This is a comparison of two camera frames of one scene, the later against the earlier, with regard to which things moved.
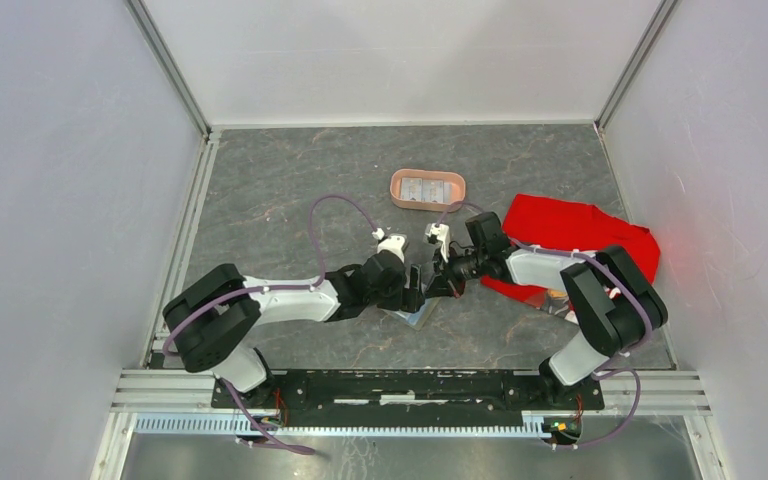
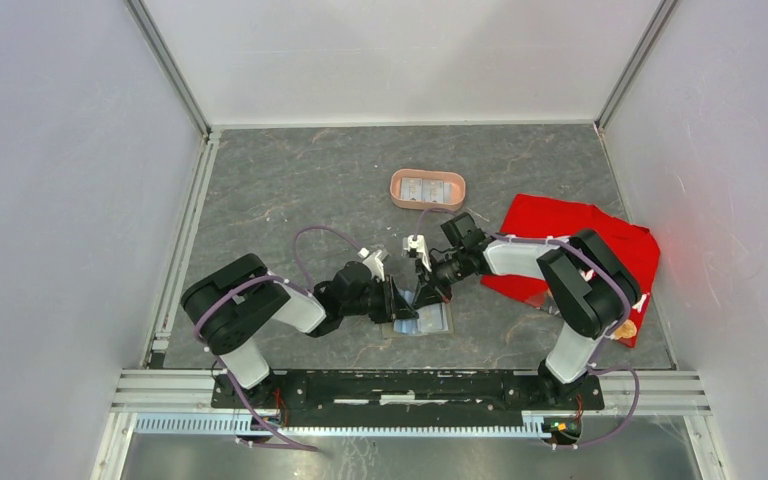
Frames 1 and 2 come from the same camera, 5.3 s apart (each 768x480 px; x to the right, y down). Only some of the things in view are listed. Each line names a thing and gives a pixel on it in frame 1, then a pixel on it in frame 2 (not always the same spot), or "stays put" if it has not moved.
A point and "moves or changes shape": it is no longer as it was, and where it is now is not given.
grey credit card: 412,188 stays put
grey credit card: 436,190 stays put
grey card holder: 419,318 moves or changes shape
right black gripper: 441,284 stays put
